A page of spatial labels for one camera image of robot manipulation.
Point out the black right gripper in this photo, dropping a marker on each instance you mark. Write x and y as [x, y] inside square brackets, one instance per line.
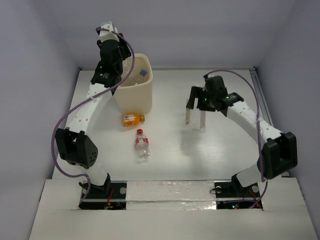
[198, 92]

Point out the tall blue cap bottle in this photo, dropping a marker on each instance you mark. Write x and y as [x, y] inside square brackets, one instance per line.
[140, 78]

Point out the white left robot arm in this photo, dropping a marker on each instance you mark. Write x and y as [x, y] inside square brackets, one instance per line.
[74, 142]

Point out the orange juice bottle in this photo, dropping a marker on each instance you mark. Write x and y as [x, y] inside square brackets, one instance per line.
[132, 119]

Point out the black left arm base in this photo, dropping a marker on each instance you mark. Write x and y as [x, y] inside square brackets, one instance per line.
[113, 198]

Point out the aluminium side rail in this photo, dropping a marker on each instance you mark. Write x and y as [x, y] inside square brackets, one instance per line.
[263, 107]

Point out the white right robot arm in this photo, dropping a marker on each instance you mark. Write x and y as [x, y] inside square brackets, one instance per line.
[277, 150]

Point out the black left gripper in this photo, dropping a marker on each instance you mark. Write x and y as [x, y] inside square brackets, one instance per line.
[124, 53]

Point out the cream plastic bin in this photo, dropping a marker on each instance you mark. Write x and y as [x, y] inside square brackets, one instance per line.
[132, 98]

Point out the slim clear white-cap bottle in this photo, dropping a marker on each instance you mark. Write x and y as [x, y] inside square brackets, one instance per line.
[126, 64]

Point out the red cap clear bottle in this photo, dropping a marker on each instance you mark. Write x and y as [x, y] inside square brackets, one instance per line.
[142, 144]

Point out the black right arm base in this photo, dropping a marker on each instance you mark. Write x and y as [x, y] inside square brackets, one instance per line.
[230, 195]

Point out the silver tape strip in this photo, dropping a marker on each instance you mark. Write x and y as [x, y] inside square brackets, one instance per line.
[170, 195]

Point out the large clear square bottle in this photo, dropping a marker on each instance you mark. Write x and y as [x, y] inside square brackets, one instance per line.
[195, 119]

